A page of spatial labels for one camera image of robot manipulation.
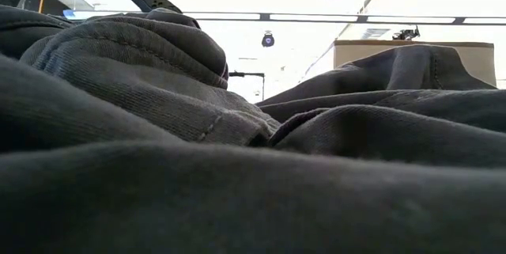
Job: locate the black overhead camera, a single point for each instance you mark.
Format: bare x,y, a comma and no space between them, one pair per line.
268,40

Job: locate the dark grey trousers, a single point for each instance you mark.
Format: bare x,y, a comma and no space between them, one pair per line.
197,147

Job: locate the black overhead frame bar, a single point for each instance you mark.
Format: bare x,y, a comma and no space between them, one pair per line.
316,18

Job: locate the black background robot arm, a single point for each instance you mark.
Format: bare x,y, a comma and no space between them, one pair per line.
407,33

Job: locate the black background stand frame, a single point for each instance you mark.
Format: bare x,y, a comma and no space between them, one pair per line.
247,74

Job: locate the beige fabric storage bin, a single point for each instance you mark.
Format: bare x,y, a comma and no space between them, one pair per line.
476,58

